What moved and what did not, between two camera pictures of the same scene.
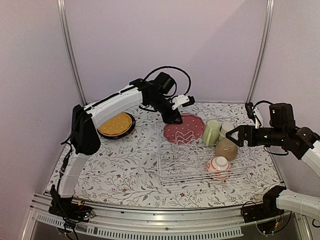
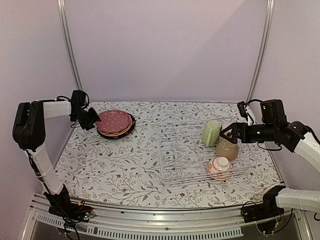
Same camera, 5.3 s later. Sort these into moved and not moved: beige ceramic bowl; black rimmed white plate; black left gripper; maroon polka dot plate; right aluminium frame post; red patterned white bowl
Moved: maroon polka dot plate; black left gripper
Not moved: red patterned white bowl; right aluminium frame post; beige ceramic bowl; black rimmed white plate
